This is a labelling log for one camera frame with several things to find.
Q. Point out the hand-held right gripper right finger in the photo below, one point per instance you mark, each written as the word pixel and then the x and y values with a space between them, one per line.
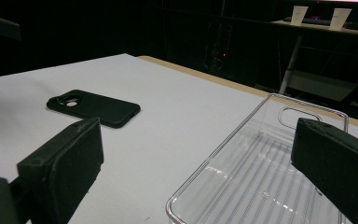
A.
pixel 338 161

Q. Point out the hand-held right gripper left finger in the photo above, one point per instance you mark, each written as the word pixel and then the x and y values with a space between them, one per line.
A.
pixel 71 155

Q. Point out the black cylindrical tube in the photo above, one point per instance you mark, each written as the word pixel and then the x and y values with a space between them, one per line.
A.
pixel 99 107

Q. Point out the clear plastic ribbed tray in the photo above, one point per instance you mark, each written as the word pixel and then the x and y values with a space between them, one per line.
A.
pixel 254 174

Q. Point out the grey panel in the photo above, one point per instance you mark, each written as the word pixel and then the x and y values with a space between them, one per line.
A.
pixel 323 85

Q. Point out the white metal stand leg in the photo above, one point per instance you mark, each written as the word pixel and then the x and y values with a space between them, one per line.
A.
pixel 289 67

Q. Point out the small dark device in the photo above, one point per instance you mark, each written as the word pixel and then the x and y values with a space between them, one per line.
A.
pixel 355 26

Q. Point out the black keyboard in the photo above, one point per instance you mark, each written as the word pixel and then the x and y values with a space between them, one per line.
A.
pixel 318 21

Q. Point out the dark equipment with red light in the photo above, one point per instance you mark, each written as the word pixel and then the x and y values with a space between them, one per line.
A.
pixel 219 51

